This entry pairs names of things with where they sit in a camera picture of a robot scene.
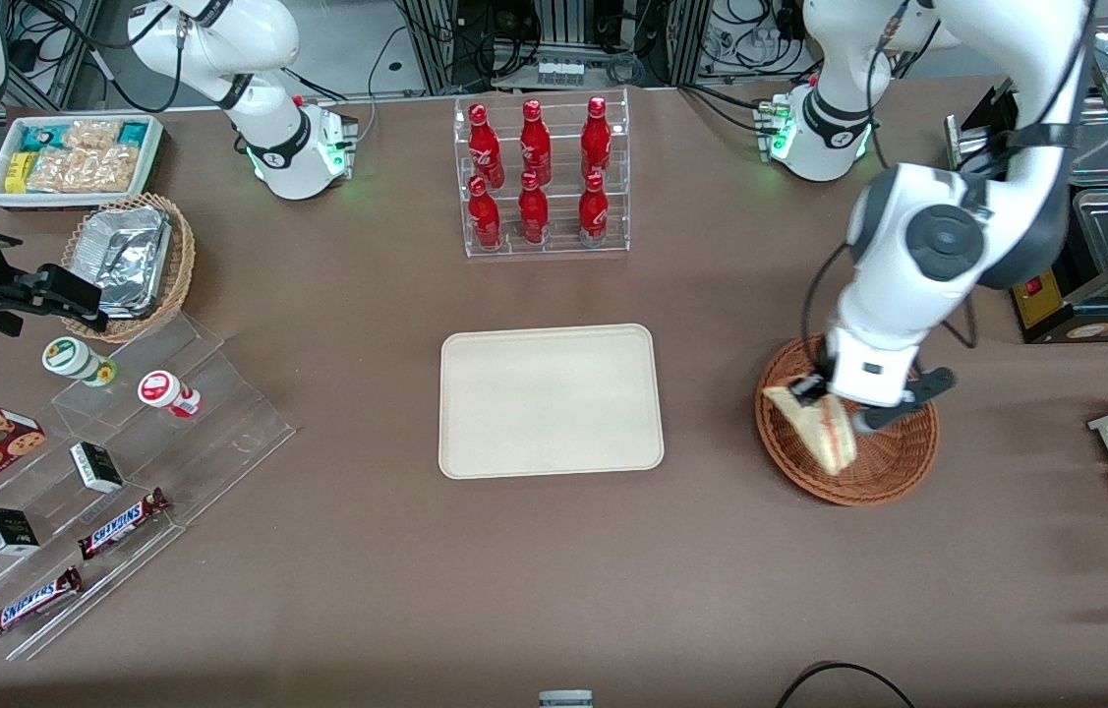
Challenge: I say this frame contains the cream rectangular plastic tray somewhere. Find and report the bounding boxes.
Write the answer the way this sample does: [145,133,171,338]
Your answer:
[438,324,666,480]

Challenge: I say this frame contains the red cola bottle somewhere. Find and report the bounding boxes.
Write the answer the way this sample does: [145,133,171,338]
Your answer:
[519,98,553,188]
[468,102,507,191]
[517,170,551,245]
[578,172,611,248]
[580,95,612,183]
[468,175,503,250]

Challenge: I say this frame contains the clear acrylic stepped shelf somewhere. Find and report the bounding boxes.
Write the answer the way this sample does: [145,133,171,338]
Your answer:
[0,312,297,663]

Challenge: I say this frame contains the small black carton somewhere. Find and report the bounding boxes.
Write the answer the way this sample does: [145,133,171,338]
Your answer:
[69,442,126,495]
[0,506,41,558]

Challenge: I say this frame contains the triangle sandwich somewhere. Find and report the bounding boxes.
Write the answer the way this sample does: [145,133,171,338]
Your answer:
[763,379,858,477]

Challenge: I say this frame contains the aluminium equipment frame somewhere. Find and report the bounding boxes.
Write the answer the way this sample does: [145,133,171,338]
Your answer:
[396,0,712,91]

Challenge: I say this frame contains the green lidded yogurt cup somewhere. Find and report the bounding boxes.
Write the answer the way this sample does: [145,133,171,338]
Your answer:
[41,336,118,387]

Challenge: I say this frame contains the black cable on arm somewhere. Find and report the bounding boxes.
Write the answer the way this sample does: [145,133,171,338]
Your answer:
[798,241,857,347]

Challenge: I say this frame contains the light tan wicker basket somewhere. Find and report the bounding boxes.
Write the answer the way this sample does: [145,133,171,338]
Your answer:
[61,193,197,344]

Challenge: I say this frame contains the clear acrylic bottle rack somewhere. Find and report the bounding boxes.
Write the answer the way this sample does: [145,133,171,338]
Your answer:
[453,88,631,259]

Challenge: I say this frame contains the brown round wicker basket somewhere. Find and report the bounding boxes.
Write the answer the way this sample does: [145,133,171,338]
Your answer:
[755,334,940,507]

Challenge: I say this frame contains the clear bag of rice snacks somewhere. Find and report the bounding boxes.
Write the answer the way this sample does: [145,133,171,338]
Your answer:
[27,147,139,194]
[62,119,123,150]

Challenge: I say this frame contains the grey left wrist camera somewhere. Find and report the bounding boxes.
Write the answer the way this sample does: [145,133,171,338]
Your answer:
[851,401,912,435]

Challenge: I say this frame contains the red lidded yogurt cup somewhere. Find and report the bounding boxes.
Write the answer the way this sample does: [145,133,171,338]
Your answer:
[137,370,204,419]

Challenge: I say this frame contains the black looped cable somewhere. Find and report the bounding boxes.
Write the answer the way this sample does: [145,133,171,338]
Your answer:
[774,661,918,708]

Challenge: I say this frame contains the black glass food warmer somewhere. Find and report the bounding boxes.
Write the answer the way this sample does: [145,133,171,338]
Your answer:
[944,10,1108,345]

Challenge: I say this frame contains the Snickers chocolate bar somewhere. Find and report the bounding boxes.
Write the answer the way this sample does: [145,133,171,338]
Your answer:
[77,488,172,561]
[0,566,84,642]

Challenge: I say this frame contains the silver foil packets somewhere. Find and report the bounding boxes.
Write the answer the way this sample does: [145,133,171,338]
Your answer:
[89,206,172,320]

